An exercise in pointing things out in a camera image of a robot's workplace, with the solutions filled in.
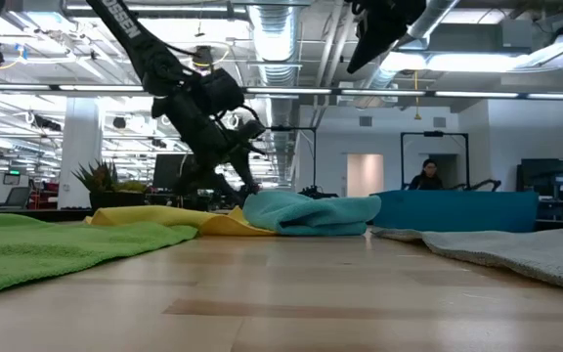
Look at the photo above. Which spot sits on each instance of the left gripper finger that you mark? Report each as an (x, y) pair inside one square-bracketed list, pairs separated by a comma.
[(248, 176), (228, 188)]

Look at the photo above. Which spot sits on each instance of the black equipment rack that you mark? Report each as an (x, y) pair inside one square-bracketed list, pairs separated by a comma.
[(555, 186)]

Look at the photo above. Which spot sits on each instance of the potted succulent plant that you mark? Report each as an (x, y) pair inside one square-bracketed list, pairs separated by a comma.
[(110, 195)]

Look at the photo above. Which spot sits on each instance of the teal microfiber towel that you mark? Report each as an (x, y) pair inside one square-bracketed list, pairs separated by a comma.
[(306, 212)]

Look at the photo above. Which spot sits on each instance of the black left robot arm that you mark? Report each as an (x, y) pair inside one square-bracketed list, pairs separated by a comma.
[(130, 29)]

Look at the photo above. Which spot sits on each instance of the grey office chair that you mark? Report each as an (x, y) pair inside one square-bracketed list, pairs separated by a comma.
[(15, 198)]

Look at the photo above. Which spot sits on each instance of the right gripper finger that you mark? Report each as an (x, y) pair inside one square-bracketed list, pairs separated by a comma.
[(372, 44)]

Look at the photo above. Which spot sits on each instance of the green microfiber towel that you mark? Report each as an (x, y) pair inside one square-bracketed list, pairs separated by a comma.
[(42, 249)]

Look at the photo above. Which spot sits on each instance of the yellow microfiber towel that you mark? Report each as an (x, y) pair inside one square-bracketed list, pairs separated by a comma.
[(164, 217)]

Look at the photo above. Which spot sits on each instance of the grey microfiber towel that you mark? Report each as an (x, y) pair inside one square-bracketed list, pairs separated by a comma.
[(516, 254)]

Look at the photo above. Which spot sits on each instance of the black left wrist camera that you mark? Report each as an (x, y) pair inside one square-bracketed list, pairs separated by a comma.
[(251, 129)]

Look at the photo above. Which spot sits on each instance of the black computer monitor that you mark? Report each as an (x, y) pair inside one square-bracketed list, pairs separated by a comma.
[(166, 171)]

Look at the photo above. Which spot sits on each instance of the white pillar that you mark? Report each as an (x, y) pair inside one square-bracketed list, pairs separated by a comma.
[(80, 156)]

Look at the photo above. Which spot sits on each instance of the blue plastic bin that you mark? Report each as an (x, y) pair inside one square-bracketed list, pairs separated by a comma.
[(457, 210)]

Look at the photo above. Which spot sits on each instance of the person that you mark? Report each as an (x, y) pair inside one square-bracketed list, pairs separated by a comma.
[(425, 181)]

